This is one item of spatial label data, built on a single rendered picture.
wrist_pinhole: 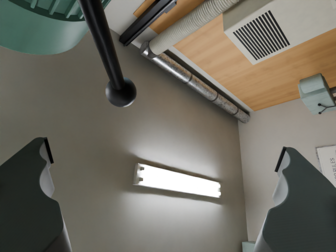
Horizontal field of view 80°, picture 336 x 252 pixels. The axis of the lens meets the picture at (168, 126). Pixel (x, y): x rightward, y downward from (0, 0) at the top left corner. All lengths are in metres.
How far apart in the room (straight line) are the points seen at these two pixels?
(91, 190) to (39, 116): 0.62
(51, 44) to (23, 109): 1.29
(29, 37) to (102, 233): 1.52
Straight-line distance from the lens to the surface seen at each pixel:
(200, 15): 1.84
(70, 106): 1.67
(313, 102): 2.50
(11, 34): 0.30
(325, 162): 3.10
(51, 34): 0.29
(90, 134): 1.67
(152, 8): 1.92
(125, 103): 0.23
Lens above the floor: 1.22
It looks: 42 degrees up
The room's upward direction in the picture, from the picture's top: 109 degrees counter-clockwise
